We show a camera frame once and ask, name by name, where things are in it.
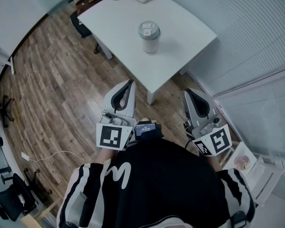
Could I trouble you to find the white square table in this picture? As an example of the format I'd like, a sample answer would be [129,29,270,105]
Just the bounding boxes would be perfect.
[77,0,218,105]

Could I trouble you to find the round grey-white plastic disc part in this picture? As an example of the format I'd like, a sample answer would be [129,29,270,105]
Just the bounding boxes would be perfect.
[137,20,162,41]

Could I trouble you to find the white window blinds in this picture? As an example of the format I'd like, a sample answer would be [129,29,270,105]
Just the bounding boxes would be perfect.
[161,0,285,97]

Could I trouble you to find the person's left forearm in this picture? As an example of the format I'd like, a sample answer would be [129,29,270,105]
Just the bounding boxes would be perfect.
[95,148,121,166]

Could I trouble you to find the white lidded cup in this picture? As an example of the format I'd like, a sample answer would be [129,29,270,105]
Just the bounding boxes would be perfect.
[142,37,161,55]

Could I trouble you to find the light wooden table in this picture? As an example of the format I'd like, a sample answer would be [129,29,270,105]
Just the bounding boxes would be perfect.
[20,197,63,228]

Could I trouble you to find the white folding chair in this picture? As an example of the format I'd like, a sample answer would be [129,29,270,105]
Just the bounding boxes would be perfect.
[218,141,285,208]

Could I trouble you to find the black chest device with screen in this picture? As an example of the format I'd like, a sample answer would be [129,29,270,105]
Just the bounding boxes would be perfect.
[134,120,164,143]

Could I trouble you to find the black harness buckle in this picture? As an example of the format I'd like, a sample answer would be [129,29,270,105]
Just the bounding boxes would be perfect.
[230,210,248,228]

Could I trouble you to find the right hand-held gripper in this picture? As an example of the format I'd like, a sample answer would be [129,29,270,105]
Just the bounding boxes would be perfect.
[182,88,233,157]

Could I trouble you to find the pink soft item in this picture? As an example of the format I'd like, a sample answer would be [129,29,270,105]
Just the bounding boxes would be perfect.
[234,154,251,171]

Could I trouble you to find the white desk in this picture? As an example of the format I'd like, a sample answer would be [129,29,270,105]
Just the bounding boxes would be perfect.
[0,39,15,75]

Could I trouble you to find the person's black white striped shirt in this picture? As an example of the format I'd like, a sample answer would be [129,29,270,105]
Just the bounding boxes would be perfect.
[56,140,256,228]

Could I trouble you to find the white charger with cable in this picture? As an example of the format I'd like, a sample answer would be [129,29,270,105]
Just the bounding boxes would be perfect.
[21,151,91,164]

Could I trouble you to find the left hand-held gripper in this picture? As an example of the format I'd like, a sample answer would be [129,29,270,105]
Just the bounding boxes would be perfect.
[95,79,138,152]

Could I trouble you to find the brown bag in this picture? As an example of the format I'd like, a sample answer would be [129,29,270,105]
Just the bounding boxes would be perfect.
[75,0,105,14]

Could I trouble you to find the person's right forearm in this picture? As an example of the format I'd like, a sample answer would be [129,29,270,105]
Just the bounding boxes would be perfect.
[208,154,223,173]

